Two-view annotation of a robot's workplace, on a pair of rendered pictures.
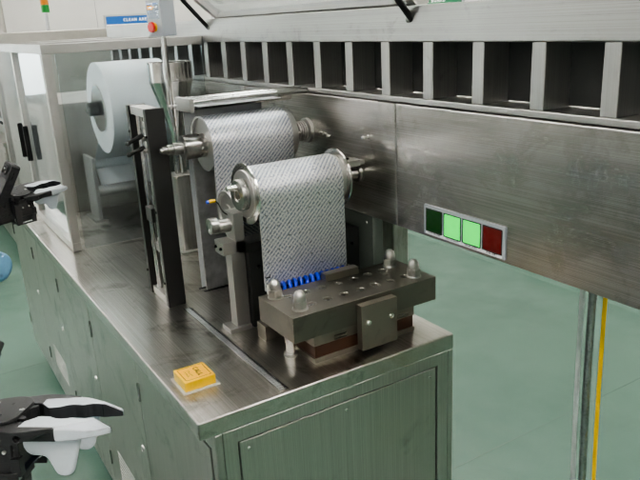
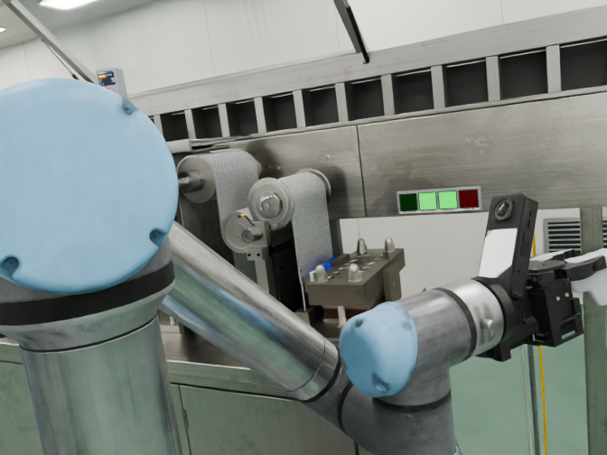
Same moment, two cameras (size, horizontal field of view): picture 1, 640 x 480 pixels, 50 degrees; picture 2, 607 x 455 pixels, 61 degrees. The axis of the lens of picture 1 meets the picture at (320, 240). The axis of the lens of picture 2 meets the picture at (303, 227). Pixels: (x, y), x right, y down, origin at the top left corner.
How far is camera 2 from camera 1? 94 cm
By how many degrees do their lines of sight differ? 32
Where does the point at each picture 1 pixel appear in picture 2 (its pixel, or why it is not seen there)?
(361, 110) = (318, 139)
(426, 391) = not seen: hidden behind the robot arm
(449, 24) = (406, 58)
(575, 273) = (545, 199)
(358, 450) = not seen: hidden behind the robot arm
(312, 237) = (317, 235)
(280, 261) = (305, 255)
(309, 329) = (368, 292)
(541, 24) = (493, 44)
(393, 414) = not seen: hidden behind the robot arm
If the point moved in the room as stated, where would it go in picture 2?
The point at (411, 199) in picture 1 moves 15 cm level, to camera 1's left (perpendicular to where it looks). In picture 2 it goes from (381, 192) to (343, 200)
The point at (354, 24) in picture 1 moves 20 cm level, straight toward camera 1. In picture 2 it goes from (304, 75) to (338, 63)
